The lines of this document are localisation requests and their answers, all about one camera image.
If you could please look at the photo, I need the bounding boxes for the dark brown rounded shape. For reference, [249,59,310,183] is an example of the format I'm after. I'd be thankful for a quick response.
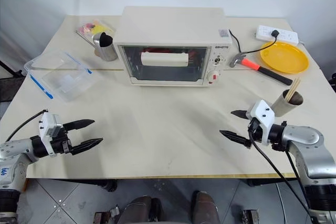
[191,190,221,224]
[122,195,164,224]

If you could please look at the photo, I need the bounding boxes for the bamboo skewers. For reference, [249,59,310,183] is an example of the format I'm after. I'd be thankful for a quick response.
[287,78,301,103]

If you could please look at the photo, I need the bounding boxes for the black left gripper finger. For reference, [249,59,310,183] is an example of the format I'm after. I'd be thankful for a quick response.
[70,137,104,156]
[62,119,96,132]

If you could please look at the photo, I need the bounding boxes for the small metal bracket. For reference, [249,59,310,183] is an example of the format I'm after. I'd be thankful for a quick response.
[240,209,261,224]
[93,206,122,224]

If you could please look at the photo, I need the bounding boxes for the steel cup holding skewers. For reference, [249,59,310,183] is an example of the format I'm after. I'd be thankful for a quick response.
[270,90,304,118]

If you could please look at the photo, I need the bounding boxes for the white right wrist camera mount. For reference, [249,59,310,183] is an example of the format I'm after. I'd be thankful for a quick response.
[246,99,276,146]

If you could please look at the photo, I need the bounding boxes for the black object at room edge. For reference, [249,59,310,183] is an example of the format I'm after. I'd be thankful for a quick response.
[327,72,336,91]

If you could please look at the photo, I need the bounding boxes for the black stand leg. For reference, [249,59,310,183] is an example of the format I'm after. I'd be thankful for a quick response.
[0,60,25,78]

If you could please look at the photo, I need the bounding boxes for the yellow plastic plate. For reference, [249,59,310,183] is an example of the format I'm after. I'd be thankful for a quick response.
[260,41,310,74]

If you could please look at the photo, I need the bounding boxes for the black table caster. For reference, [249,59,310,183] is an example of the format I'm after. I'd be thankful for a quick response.
[100,179,118,193]

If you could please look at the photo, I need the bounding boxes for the glass oven door with handle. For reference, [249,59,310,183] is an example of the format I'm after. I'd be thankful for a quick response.
[118,45,211,82]

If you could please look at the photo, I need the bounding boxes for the hammer with orange-black handle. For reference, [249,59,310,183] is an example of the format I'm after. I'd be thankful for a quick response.
[229,53,293,87]

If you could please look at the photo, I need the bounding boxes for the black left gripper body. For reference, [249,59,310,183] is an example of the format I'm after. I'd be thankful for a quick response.
[49,129,74,157]

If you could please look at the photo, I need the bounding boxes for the cream toaster oven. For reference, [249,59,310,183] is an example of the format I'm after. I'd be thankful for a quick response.
[113,6,234,88]

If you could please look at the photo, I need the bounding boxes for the black power cord with plug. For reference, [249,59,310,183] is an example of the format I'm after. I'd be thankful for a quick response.
[227,28,280,55]

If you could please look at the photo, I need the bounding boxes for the steel cup with black insert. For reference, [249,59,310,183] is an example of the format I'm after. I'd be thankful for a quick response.
[92,31,119,62]

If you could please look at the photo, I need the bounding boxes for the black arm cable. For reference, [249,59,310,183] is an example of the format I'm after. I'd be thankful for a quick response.
[5,109,49,142]
[248,126,317,224]

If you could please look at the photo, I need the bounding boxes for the white power strip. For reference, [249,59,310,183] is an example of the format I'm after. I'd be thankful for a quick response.
[255,25,299,44]

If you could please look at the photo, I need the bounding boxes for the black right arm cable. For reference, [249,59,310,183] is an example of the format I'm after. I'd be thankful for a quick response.
[248,126,317,224]

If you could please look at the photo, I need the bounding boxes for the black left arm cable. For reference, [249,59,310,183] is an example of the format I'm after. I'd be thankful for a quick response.
[5,109,49,142]

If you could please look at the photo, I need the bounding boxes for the clear bag of colourful items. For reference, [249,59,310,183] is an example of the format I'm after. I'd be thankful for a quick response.
[75,18,117,44]

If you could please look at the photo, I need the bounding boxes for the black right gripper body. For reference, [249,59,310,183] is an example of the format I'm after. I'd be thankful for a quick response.
[247,118,264,144]

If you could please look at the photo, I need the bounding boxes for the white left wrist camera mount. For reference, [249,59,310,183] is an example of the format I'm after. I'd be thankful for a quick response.
[38,112,63,144]

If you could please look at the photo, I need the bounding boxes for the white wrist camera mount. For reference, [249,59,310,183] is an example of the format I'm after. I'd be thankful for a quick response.
[38,112,63,144]
[246,99,276,146]

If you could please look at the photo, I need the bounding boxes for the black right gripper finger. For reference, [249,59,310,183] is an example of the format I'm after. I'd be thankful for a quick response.
[219,130,253,148]
[230,109,249,120]

